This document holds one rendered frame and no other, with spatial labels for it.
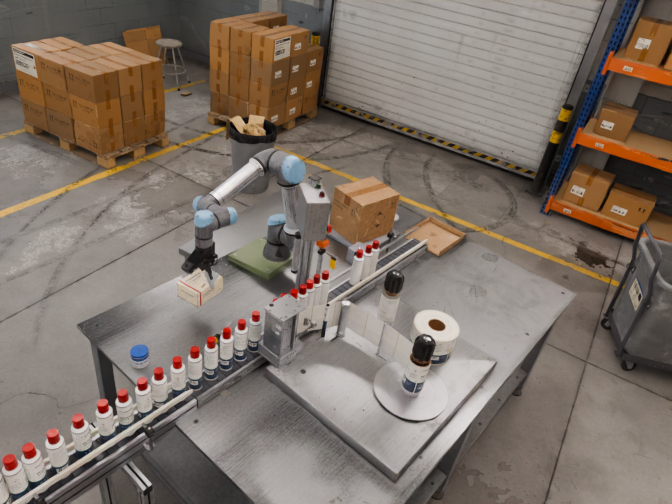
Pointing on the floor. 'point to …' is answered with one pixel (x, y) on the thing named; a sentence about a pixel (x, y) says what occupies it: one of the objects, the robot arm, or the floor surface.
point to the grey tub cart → (644, 306)
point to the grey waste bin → (241, 154)
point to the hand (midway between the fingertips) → (200, 283)
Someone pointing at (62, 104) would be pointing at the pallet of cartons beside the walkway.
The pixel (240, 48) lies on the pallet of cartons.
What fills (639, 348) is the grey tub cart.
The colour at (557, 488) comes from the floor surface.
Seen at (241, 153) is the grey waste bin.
